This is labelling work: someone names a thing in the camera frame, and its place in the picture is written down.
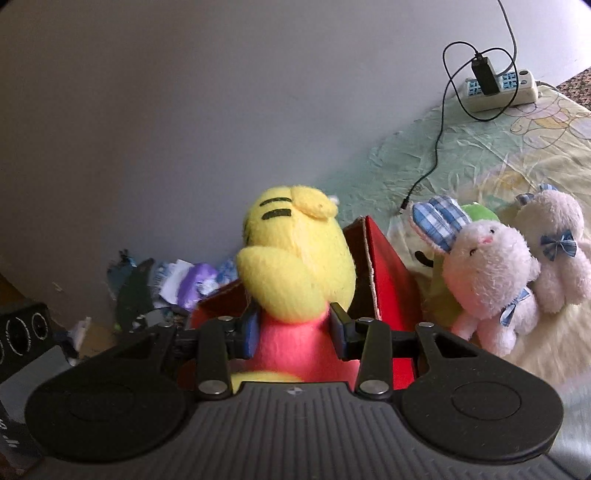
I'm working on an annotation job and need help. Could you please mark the yellow bear plush red shirt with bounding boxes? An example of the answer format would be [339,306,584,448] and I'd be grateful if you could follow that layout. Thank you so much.
[231,185,361,384]

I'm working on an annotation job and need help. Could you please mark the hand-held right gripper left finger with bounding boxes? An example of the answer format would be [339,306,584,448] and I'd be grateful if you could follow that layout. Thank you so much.
[111,307,259,401]

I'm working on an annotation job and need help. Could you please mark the white power strip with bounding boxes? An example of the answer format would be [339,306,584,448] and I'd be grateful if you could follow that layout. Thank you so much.
[464,69,540,113]

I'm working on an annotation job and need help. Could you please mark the dark patterned mattress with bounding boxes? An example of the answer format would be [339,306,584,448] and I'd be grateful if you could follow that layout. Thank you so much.
[556,65,591,112]

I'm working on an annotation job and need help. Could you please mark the black charger cable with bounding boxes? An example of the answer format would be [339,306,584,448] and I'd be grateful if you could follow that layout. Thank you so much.
[398,41,520,217]

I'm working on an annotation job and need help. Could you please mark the pale green printed bedsheet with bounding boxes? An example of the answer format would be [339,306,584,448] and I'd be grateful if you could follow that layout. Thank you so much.
[367,83,591,384]

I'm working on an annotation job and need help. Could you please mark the black charger plug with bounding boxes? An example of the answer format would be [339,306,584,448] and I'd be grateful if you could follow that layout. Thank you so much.
[471,53,500,97]

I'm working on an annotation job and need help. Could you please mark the green smiling plush toy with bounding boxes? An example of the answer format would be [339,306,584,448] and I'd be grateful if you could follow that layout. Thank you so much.
[413,203,502,330]

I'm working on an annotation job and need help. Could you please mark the red cardboard box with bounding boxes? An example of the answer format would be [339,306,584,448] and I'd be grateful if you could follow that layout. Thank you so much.
[190,215,421,391]

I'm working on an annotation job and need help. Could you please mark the purple white crumpled wrapper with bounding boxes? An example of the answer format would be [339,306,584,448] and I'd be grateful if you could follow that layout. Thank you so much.
[154,259,220,311]

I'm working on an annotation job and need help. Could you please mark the white bunny plush plaid ears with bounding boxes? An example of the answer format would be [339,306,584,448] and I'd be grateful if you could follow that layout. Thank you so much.
[409,196,542,357]

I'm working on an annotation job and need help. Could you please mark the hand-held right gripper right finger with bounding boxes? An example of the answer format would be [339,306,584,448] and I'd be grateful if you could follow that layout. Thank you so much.
[329,302,483,398]

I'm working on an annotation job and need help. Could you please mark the grey cloth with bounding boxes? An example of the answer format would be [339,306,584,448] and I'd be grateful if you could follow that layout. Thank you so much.
[549,381,591,480]

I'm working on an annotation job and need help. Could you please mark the grey power strip cable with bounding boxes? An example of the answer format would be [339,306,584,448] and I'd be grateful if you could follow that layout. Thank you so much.
[496,0,519,75]

